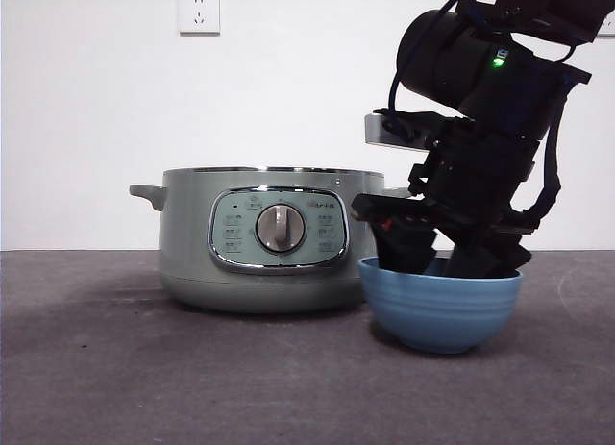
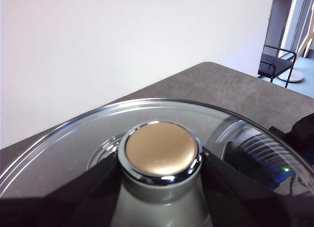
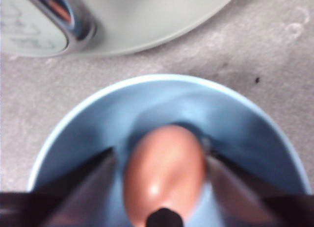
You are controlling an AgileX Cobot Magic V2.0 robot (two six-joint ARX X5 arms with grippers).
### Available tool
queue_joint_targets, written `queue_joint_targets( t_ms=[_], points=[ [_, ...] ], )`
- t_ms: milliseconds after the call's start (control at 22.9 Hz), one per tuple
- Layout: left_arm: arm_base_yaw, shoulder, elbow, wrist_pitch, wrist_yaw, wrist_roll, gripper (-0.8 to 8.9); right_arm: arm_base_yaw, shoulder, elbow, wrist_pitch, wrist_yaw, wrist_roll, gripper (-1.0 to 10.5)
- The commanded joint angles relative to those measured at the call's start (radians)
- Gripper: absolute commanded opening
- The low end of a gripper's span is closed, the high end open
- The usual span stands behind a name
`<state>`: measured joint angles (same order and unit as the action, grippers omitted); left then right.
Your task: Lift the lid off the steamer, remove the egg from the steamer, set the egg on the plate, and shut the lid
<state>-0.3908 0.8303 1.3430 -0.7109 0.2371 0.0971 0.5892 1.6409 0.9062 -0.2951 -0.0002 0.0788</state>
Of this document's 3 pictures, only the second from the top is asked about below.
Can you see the beige wooden board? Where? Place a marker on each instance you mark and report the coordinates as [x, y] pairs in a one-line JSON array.
[[306, 43]]

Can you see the white round stand base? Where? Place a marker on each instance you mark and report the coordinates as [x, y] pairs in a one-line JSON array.
[[294, 77]]

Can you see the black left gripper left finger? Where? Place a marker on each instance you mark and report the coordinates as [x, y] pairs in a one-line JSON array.
[[61, 209]]

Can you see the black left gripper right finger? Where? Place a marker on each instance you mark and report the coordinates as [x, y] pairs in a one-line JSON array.
[[245, 207]]

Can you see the glass lid with green knob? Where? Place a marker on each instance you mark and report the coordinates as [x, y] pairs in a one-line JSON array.
[[157, 148]]

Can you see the black metal frame chair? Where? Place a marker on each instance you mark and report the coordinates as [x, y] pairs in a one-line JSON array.
[[276, 62]]

